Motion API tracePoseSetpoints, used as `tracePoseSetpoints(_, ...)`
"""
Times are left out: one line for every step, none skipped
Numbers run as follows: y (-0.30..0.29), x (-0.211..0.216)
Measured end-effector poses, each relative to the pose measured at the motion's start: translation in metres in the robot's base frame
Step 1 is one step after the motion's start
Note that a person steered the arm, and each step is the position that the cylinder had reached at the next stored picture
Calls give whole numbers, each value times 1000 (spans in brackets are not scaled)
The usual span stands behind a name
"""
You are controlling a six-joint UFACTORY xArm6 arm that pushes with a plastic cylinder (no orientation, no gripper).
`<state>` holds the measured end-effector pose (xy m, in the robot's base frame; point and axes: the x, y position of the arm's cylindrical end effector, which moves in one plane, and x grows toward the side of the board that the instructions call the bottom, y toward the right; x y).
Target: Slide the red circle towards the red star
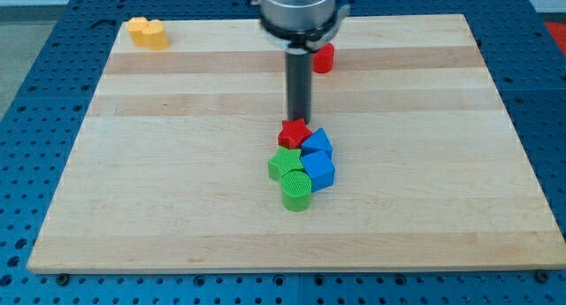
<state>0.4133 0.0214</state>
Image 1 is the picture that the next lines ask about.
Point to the red circle block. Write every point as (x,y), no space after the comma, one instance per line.
(323,60)

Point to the yellow heart block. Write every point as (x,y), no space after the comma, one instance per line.
(154,35)

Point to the blue cube block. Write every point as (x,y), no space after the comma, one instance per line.
(320,168)

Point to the light wooden board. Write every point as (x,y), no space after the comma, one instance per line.
(168,173)

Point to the yellow hexagon block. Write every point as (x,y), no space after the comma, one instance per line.
(134,27)

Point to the green circle block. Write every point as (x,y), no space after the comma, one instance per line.
(296,191)

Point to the red star block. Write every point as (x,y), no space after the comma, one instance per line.
(293,133)

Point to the green star block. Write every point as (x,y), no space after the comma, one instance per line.
(284,161)

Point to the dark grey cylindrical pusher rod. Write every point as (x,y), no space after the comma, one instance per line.
(298,85)

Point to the blue triangle block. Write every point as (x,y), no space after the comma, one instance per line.
(318,141)

